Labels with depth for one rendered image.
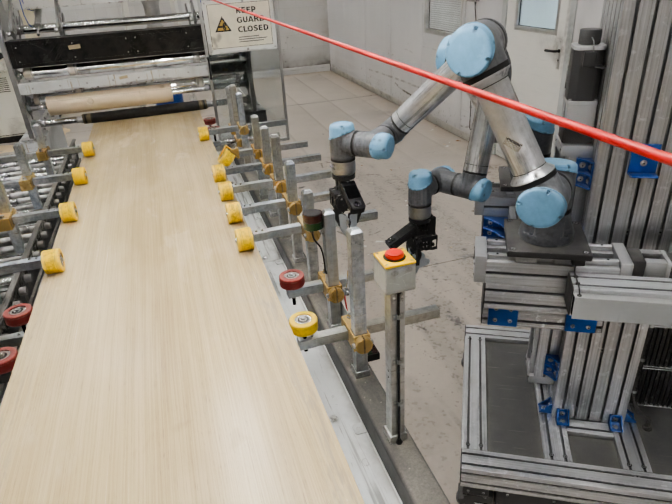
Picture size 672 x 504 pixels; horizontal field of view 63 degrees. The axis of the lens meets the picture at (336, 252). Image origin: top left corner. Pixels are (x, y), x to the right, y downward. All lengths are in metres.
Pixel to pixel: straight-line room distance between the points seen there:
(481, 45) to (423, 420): 1.64
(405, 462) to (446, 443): 1.02
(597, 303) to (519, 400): 0.83
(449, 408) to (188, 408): 1.49
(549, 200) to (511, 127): 0.20
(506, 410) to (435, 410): 0.39
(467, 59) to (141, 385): 1.10
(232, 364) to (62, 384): 0.41
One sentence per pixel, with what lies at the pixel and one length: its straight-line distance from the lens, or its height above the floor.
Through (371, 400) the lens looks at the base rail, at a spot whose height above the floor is 0.70.
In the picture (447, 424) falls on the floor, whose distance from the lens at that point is 2.50.
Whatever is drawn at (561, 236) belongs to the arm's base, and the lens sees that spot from 1.64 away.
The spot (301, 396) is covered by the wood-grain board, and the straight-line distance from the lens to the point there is 1.30.
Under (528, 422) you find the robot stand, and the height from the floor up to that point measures 0.21.
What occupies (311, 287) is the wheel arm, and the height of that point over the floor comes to 0.86.
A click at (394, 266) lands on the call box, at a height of 1.22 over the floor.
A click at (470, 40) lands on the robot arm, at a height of 1.60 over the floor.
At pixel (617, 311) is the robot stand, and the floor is 0.92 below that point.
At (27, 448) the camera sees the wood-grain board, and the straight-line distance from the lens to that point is 1.40.
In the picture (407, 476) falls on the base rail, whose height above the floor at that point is 0.70.
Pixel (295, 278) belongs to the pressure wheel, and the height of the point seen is 0.91.
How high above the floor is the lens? 1.77
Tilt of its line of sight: 28 degrees down
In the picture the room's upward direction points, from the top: 4 degrees counter-clockwise
